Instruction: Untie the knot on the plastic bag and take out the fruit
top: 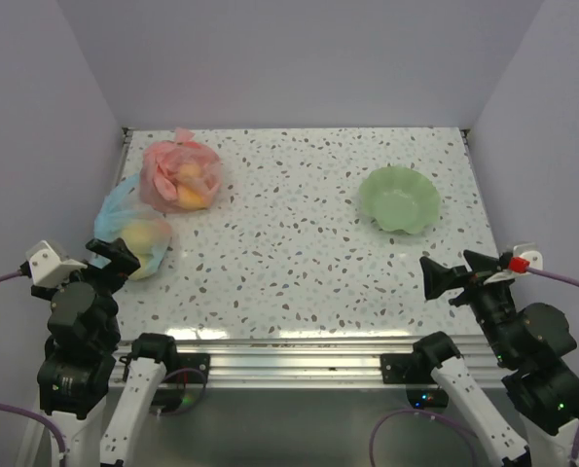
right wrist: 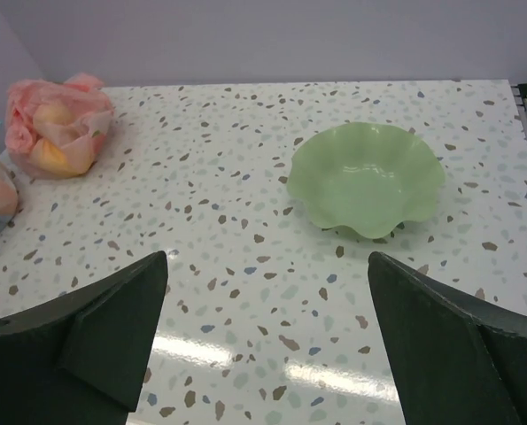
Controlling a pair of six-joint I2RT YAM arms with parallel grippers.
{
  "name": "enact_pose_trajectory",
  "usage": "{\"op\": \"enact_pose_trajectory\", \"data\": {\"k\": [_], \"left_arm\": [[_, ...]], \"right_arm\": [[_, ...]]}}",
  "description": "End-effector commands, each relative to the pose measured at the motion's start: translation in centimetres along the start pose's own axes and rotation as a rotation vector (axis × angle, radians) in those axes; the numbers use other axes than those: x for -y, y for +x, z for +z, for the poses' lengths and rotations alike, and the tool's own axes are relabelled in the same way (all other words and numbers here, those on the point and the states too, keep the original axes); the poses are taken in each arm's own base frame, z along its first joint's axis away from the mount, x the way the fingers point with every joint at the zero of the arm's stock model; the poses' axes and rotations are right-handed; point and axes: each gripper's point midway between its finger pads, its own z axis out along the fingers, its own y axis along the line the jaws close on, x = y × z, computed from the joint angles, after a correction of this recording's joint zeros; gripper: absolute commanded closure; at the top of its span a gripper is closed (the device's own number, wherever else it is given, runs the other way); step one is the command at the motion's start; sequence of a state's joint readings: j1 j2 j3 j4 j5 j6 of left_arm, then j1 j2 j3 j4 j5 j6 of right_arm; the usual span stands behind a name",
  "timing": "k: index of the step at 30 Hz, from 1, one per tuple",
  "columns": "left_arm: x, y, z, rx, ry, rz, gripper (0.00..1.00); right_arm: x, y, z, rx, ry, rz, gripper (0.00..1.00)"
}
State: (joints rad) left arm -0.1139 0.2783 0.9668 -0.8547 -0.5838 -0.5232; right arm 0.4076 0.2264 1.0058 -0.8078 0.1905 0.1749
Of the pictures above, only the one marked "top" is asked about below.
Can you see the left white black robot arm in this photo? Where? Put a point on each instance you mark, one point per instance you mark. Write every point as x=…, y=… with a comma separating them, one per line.
x=79, y=355

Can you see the green wavy bowl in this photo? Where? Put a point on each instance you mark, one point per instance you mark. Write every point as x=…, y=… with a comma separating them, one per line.
x=400, y=199

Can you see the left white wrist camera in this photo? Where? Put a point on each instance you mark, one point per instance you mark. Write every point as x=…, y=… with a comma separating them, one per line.
x=50, y=265

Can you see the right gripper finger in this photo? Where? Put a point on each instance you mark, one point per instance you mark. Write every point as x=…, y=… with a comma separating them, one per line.
x=437, y=279
x=482, y=267

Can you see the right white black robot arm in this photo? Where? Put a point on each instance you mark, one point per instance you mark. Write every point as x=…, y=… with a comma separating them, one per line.
x=529, y=342

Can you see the right black mounting bracket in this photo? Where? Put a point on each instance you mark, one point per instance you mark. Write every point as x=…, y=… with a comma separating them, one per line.
x=396, y=368

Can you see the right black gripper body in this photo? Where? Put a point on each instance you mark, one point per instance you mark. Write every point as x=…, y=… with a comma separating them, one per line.
x=491, y=303

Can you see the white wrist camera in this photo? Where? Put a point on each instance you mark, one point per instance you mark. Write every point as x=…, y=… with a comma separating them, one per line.
x=50, y=265
x=515, y=262

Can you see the blue printed plastic bag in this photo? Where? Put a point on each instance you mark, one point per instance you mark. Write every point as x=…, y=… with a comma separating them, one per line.
x=144, y=230

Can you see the black mounting bracket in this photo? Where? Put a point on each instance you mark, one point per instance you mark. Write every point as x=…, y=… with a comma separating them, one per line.
x=396, y=368
x=189, y=368

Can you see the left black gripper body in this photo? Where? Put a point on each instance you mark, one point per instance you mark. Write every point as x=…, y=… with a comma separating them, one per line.
x=104, y=287

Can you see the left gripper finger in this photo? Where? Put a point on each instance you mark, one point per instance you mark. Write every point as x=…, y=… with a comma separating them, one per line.
x=104, y=252
x=119, y=267

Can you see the orange fruit in pink bag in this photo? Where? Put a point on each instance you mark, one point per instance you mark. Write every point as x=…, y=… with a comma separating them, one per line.
x=191, y=187

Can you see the pink plastic bag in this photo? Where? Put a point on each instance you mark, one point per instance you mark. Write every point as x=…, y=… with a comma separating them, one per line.
x=161, y=162

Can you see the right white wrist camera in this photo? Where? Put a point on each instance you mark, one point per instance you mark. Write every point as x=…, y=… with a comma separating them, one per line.
x=515, y=262

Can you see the left black mounting bracket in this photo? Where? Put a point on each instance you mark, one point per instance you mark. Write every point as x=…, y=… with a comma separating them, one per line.
x=189, y=368

